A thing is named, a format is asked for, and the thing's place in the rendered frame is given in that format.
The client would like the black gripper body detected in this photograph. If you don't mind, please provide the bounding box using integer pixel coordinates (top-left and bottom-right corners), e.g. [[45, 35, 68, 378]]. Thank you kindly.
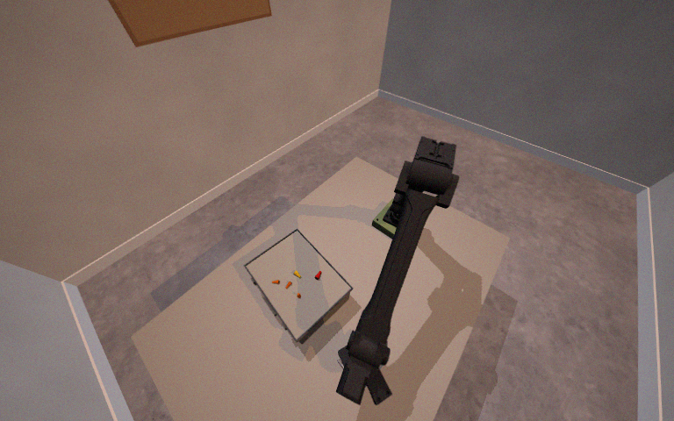
[[338, 346, 350, 366]]

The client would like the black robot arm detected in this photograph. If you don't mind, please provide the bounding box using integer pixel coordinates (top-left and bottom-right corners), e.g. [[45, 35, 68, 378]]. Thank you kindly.
[[336, 136, 459, 405]]

